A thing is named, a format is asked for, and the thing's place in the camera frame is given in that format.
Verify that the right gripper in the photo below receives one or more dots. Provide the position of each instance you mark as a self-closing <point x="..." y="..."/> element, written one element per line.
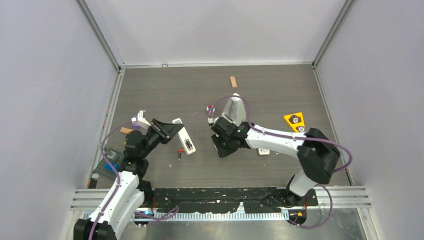
<point x="222" y="152"/>

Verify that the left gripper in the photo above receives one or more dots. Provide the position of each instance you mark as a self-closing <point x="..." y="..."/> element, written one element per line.
<point x="165" y="131"/>

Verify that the white long remote control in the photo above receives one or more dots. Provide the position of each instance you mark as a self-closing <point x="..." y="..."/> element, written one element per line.
<point x="186" y="141"/>

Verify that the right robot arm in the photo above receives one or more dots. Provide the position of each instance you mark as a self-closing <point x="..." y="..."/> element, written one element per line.
<point x="317" y="155"/>

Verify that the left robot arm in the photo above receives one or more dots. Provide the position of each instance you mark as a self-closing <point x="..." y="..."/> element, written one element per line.
<point x="129" y="190"/>

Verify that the small white remote control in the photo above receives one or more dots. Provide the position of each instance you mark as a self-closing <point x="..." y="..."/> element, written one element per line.
<point x="263" y="151"/>

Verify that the small red blue figurine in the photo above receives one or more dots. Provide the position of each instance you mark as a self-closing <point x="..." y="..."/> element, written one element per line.
<point x="210" y="109"/>

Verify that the purple toy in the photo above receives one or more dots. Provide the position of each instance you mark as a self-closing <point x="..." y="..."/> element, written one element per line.
<point x="134" y="122"/>

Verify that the wooden block left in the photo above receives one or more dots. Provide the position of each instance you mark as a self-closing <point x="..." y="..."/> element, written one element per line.
<point x="125" y="130"/>

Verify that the small wooden block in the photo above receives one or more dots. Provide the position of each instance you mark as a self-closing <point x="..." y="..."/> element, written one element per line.
<point x="233" y="82"/>

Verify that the blue green lego brick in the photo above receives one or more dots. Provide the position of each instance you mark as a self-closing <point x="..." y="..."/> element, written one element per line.
<point x="111" y="167"/>

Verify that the yellow triangle toy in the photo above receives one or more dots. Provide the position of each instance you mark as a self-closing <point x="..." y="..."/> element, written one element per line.
<point x="296" y="122"/>

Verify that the grey lego baseplate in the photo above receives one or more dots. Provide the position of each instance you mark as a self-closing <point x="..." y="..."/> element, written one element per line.
<point x="104" y="169"/>

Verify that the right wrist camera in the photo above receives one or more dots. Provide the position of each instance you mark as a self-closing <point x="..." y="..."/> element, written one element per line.
<point x="210" y="121"/>

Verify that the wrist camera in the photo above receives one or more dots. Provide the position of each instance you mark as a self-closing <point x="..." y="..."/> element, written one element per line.
<point x="210" y="121"/>
<point x="142" y="122"/>

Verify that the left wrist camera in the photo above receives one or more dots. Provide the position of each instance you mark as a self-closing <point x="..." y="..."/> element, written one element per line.
<point x="142" y="122"/>

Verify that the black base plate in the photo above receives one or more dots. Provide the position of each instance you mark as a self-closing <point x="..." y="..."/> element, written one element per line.
<point x="224" y="200"/>

